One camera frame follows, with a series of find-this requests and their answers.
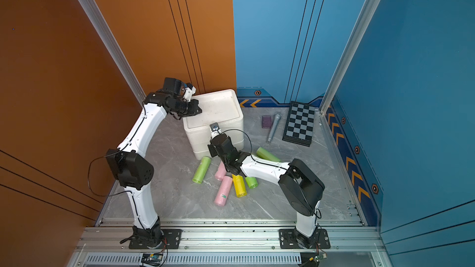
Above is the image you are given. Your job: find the white plastic drawer cabinet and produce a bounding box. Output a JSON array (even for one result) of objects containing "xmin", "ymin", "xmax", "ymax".
[{"xmin": 183, "ymin": 89, "xmax": 244, "ymax": 160}]

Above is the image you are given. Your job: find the yellow trash bag roll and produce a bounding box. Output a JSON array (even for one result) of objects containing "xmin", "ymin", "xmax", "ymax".
[{"xmin": 232, "ymin": 175, "xmax": 247, "ymax": 198}]

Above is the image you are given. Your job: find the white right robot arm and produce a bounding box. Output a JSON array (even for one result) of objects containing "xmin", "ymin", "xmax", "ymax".
[{"xmin": 209, "ymin": 132, "xmax": 325, "ymax": 238}]

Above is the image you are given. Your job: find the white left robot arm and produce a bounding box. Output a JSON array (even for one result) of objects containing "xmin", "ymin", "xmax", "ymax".
[{"xmin": 106, "ymin": 90, "xmax": 202, "ymax": 231}]

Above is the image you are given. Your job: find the green roll far left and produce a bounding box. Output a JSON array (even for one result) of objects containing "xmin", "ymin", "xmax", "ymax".
[{"xmin": 192, "ymin": 156, "xmax": 211, "ymax": 184}]

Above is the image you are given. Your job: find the green roll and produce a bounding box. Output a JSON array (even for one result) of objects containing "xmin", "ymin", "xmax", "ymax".
[
  {"xmin": 246, "ymin": 177, "xmax": 259, "ymax": 189},
  {"xmin": 256, "ymin": 147, "xmax": 281, "ymax": 162},
  {"xmin": 192, "ymin": 156, "xmax": 211, "ymax": 184}
]

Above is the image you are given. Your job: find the pink roll upper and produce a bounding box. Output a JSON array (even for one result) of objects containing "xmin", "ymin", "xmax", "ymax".
[{"xmin": 214, "ymin": 162, "xmax": 227, "ymax": 181}]

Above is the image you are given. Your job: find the pink roll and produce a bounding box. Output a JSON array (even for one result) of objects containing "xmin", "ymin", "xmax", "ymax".
[
  {"xmin": 214, "ymin": 162, "xmax": 227, "ymax": 181},
  {"xmin": 214, "ymin": 176, "xmax": 233, "ymax": 206}
]

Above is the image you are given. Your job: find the green roll right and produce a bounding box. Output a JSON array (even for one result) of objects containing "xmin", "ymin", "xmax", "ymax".
[{"xmin": 256, "ymin": 147, "xmax": 281, "ymax": 162}]

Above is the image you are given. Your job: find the green roll centre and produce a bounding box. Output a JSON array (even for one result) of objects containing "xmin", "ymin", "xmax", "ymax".
[{"xmin": 246, "ymin": 177, "xmax": 259, "ymax": 189}]

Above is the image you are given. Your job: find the purple small block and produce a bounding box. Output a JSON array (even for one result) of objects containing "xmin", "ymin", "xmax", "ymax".
[{"xmin": 261, "ymin": 115, "xmax": 273, "ymax": 129}]

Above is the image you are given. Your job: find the pink roll lower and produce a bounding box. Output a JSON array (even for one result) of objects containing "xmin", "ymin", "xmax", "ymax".
[{"xmin": 214, "ymin": 176, "xmax": 233, "ymax": 206}]

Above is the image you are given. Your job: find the grey microphone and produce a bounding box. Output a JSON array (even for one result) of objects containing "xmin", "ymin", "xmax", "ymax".
[{"xmin": 267, "ymin": 113, "xmax": 282, "ymax": 143}]

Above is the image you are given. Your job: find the black white chessboard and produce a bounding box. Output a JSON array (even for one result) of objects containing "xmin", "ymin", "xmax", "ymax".
[{"xmin": 282, "ymin": 101, "xmax": 316, "ymax": 147}]

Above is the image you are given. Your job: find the green circuit board left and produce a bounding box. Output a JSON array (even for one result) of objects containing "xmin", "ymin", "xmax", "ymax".
[{"xmin": 141, "ymin": 253, "xmax": 164, "ymax": 267}]

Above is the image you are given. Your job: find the green circuit board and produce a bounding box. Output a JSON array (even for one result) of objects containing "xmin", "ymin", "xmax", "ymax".
[
  {"xmin": 141, "ymin": 253, "xmax": 164, "ymax": 267},
  {"xmin": 308, "ymin": 253, "xmax": 328, "ymax": 265}
]

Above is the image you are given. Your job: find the green circuit board right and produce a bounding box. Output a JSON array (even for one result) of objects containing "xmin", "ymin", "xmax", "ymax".
[{"xmin": 308, "ymin": 253, "xmax": 328, "ymax": 265}]

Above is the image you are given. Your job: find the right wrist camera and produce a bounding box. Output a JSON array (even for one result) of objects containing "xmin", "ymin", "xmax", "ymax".
[{"xmin": 210, "ymin": 122, "xmax": 221, "ymax": 138}]

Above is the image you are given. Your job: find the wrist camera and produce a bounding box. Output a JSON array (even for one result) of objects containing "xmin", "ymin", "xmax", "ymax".
[
  {"xmin": 183, "ymin": 83, "xmax": 196, "ymax": 102},
  {"xmin": 210, "ymin": 122, "xmax": 221, "ymax": 138}
]

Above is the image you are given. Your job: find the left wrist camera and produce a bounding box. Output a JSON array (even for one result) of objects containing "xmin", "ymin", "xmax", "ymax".
[{"xmin": 183, "ymin": 83, "xmax": 196, "ymax": 102}]

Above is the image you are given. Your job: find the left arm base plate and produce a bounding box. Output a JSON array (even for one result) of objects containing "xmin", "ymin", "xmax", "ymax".
[{"xmin": 129, "ymin": 229, "xmax": 183, "ymax": 252}]

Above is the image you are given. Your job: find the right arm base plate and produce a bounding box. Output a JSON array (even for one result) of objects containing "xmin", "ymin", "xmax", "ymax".
[{"xmin": 278, "ymin": 228, "xmax": 331, "ymax": 250}]

